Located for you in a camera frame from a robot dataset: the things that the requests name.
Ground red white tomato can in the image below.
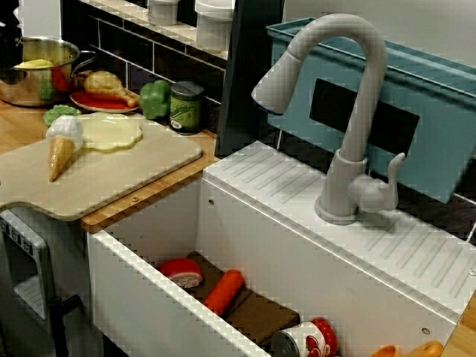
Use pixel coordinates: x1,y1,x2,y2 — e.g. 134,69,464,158
270,317,341,357

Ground light wooden cutting board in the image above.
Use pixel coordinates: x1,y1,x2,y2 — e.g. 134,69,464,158
0,111,204,223

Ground green toy grapes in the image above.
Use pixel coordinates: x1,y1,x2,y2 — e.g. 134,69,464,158
42,104,83,129

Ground teal plastic bin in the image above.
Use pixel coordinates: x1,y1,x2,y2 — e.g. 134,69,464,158
266,17,476,205

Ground brown folded cloth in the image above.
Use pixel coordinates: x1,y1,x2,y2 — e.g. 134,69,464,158
184,251,301,349

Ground grey appliance front panel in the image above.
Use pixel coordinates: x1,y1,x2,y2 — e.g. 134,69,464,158
0,208,51,321

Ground green peas toy can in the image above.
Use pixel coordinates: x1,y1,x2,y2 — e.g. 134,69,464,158
170,80,205,135

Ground red toy cheese wedge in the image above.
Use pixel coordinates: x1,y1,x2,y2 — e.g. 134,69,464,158
159,258,205,289

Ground white toy sink unit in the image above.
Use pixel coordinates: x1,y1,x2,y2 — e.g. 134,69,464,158
86,140,476,357

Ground yellow toy corn cob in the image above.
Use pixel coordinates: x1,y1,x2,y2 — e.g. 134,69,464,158
13,58,55,70

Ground white printed storage jar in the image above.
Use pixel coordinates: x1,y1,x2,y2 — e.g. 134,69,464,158
147,0,179,26

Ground toy ice cream cone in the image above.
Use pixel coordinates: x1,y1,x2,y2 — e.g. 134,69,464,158
45,115,85,182

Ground green toy bell pepper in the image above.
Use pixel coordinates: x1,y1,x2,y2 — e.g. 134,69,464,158
139,79,173,120

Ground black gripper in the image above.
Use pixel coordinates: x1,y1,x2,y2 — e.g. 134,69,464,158
0,16,25,70

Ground dark vertical post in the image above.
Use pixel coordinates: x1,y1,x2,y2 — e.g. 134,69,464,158
215,0,286,157

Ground grey toy faucet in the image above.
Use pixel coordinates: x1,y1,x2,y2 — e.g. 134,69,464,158
251,13,407,227

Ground pale yellow toy dough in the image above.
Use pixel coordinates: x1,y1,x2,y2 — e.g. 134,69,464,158
76,112,144,153

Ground black cabinet handle bar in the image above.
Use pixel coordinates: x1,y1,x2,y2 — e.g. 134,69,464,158
48,295,81,357

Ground red toy plate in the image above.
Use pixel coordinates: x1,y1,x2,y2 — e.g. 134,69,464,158
69,90,141,115

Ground orange toy sausage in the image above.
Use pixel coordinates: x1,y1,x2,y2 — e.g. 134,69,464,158
202,268,245,317

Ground stainless steel pot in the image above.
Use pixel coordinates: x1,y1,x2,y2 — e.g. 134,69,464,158
0,36,97,108

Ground beige tiled ledge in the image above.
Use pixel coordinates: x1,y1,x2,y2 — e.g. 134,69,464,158
80,0,230,60

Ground toy chicken drumstick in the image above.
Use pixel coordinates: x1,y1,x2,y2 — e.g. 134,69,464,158
82,70,139,108

